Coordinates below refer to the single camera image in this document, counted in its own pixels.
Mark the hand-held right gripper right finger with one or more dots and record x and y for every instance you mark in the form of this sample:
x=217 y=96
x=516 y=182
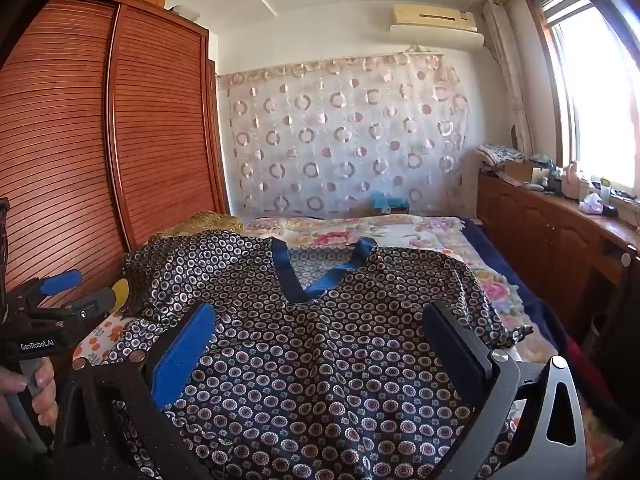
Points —
x=445 y=335

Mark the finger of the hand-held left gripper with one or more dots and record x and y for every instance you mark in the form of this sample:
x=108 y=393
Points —
x=60 y=281
x=92 y=306

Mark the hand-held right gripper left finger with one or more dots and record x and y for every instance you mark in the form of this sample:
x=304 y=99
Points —
x=182 y=360

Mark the navy circle-patterned garment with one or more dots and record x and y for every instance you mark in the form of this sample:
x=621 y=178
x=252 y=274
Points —
x=325 y=360

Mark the person's left hand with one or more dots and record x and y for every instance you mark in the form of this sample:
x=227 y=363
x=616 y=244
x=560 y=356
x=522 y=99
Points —
x=42 y=400

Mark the orange fruit print sheet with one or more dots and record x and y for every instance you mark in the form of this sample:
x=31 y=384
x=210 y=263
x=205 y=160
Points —
x=100 y=340

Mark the navy bed sheet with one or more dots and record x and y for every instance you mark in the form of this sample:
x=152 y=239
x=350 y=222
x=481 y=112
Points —
x=520 y=280

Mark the floral blanket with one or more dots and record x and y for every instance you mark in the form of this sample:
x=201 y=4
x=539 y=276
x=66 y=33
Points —
x=425 y=235

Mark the mustard patterned folded cloth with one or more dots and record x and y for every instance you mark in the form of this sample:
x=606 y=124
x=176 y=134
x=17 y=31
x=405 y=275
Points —
x=205 y=222

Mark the long wooden cabinet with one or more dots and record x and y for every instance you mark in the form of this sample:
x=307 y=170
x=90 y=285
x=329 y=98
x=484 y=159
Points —
x=540 y=230

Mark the blue toy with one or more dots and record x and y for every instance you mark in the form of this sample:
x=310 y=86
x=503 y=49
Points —
x=390 y=203

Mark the red cloth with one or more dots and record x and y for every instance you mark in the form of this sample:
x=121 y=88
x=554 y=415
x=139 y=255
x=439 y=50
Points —
x=585 y=365

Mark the wooden slatted wardrobe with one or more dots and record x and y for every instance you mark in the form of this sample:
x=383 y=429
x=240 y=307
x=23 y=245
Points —
x=150 y=135

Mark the cardboard box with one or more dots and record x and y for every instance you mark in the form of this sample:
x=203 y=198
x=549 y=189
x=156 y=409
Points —
x=520 y=170

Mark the stack of folded cloths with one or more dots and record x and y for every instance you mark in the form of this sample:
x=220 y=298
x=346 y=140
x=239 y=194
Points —
x=500 y=154

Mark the crumpled white tissue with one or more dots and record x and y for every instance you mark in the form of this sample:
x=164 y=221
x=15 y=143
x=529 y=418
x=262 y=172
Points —
x=592 y=204

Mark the green capped bottle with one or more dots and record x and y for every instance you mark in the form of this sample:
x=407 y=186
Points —
x=607 y=190

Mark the sheer circle-patterned curtain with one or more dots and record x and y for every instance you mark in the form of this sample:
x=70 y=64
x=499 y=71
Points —
x=325 y=135

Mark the white window curtain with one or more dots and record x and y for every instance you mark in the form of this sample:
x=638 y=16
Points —
x=505 y=70

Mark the wooden framed window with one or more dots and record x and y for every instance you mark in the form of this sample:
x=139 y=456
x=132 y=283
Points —
x=600 y=110

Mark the flat white box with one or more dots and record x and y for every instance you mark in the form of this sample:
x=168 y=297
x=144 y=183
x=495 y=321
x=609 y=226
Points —
x=182 y=11

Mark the wall air conditioner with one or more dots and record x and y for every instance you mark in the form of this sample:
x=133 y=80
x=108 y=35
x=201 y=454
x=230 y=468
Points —
x=435 y=17

